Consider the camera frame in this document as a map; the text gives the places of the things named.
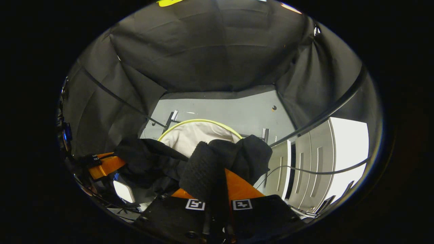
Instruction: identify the black knit garment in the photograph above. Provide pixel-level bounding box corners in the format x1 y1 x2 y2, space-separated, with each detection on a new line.
114 135 273 221

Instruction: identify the white cabinet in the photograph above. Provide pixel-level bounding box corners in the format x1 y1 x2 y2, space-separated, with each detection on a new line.
254 117 370 217

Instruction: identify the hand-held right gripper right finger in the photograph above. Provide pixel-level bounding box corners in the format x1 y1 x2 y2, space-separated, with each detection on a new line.
225 168 301 243

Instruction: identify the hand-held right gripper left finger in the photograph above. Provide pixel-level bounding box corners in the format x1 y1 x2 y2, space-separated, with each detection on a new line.
134 188 212 244

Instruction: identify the beige laundry hamper green rim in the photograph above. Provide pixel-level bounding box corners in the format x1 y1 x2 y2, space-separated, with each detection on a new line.
158 119 243 158

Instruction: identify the white garment hang tag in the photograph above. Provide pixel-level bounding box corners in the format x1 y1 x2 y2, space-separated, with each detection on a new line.
113 180 136 204

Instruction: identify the thin dark cable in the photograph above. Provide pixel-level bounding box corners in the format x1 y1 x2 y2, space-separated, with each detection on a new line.
255 157 369 189

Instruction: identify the black backdrop cloth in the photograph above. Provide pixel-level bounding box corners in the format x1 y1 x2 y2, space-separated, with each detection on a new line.
63 0 383 160

